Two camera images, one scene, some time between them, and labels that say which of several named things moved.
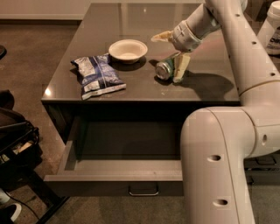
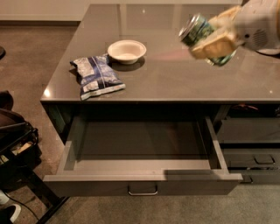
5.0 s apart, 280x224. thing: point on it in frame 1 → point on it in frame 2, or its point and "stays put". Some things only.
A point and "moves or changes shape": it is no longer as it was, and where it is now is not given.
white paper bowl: x=128 y=51 stays put
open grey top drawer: x=121 y=157 stays put
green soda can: x=164 y=69 moves or changes shape
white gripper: x=184 y=38 → x=254 y=24
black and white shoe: x=10 y=213 stays put
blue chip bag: x=97 y=75 stays put
